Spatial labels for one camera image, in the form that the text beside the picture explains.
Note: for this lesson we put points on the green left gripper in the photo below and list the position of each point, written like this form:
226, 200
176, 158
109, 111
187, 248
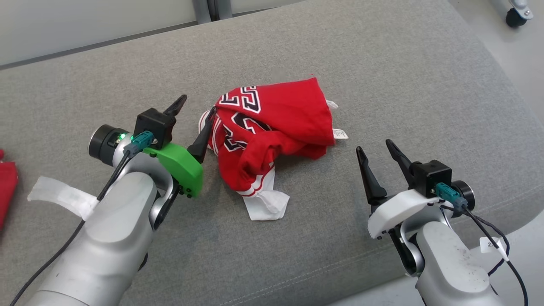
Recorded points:
180, 165

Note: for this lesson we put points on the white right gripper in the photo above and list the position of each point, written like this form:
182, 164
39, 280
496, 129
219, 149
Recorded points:
395, 212

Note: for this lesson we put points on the red basketball jersey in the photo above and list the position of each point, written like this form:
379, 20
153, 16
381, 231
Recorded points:
289, 114

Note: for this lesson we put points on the red shorts with white stripe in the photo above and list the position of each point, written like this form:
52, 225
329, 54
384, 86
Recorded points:
6, 187

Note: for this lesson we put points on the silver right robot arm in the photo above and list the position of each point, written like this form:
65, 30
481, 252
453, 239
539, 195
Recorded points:
450, 263

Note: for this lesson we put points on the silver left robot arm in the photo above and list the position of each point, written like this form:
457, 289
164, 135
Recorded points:
106, 238

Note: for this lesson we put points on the white tape strip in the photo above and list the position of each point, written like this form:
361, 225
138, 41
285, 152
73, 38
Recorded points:
63, 195

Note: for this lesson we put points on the caster wheel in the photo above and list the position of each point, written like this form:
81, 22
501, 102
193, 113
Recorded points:
515, 18

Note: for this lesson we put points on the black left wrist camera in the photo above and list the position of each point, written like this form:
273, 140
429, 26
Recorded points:
153, 125

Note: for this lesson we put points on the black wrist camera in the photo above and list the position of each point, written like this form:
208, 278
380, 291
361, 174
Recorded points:
153, 125
431, 176

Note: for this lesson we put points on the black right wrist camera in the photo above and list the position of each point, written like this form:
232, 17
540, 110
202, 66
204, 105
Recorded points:
431, 176

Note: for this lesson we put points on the grey metal partition post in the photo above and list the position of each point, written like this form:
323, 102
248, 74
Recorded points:
202, 10

